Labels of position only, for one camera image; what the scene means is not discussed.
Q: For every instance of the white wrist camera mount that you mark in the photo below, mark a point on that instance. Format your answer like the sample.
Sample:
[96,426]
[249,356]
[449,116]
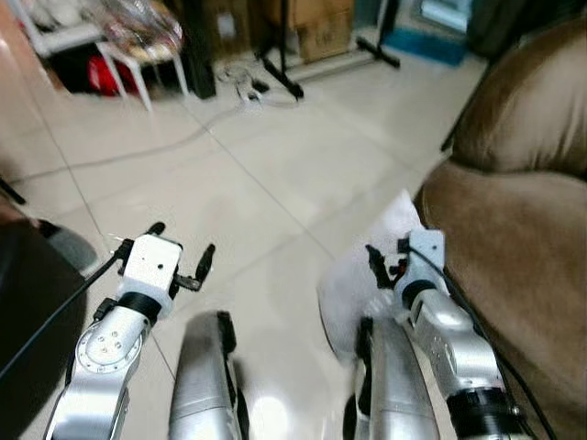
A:
[425,257]
[152,263]

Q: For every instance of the red bag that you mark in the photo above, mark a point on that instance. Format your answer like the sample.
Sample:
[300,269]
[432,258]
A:
[108,78]

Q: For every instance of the silver right robot leg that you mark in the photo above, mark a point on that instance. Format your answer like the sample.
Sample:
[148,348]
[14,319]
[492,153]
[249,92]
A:
[394,385]

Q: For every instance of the silver robot leg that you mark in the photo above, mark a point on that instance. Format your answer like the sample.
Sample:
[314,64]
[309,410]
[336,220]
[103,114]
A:
[394,385]
[204,376]

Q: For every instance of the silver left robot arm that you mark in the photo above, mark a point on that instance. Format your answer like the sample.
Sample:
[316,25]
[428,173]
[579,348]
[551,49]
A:
[99,371]

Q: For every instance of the white pillow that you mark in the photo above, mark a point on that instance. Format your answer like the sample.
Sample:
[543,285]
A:
[353,284]

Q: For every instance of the blue floor mat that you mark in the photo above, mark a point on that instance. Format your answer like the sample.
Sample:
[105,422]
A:
[426,46]

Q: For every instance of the silver left robot leg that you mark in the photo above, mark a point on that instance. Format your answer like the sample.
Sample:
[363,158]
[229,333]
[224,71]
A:
[204,376]

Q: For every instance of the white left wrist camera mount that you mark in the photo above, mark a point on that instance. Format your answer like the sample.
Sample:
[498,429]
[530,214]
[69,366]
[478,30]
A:
[152,263]

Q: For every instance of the white stool with plastic bag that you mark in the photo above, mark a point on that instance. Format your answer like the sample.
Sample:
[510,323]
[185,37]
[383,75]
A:
[138,41]

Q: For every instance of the white power strip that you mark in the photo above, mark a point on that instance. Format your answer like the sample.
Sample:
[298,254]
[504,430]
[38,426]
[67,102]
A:
[249,94]

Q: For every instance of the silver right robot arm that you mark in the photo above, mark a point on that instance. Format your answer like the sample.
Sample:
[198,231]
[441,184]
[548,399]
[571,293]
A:
[459,353]

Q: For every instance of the large cardboard box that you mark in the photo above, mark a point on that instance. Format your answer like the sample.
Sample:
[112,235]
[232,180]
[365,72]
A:
[316,27]

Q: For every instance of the brown sofa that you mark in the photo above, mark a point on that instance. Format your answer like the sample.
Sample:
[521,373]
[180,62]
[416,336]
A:
[518,238]

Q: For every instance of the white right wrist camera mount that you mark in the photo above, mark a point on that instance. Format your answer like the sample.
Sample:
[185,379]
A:
[425,257]

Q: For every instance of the black seat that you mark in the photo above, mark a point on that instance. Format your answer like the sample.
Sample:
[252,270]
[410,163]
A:
[32,312]

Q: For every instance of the dark cabinet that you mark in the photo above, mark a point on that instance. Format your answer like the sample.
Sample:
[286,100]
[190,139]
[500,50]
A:
[194,46]

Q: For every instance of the black floor stand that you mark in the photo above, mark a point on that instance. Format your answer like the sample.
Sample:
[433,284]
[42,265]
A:
[280,73]

